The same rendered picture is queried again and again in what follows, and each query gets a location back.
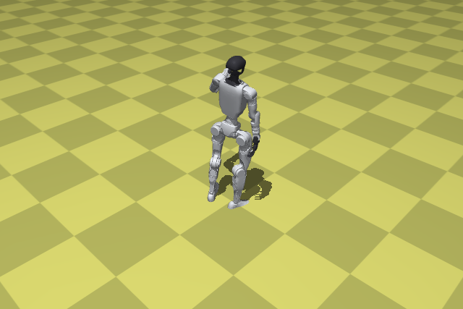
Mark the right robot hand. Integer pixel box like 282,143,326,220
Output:
247,136,260,157

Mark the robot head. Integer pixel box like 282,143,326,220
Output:
225,56,246,87

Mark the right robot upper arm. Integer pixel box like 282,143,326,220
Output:
243,86,258,120

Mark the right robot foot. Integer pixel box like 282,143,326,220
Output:
228,200,249,209

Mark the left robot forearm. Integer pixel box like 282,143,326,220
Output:
210,68,230,87

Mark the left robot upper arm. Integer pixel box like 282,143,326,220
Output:
210,73,224,93

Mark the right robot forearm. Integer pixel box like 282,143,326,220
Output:
250,111,260,140

